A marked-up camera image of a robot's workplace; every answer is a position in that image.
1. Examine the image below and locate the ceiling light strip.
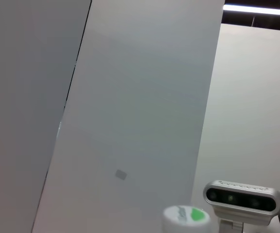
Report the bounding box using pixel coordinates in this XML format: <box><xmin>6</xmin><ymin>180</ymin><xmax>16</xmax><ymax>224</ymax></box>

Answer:
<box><xmin>223</xmin><ymin>4</ymin><xmax>280</xmax><ymax>17</ymax></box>

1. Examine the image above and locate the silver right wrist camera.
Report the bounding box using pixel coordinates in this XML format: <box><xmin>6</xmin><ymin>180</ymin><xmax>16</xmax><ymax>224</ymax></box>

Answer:
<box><xmin>202</xmin><ymin>180</ymin><xmax>280</xmax><ymax>233</ymax></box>

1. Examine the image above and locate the clear green-label water bottle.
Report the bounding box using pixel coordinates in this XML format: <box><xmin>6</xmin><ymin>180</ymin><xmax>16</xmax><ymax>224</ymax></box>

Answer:
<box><xmin>160</xmin><ymin>205</ymin><xmax>215</xmax><ymax>233</ymax></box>

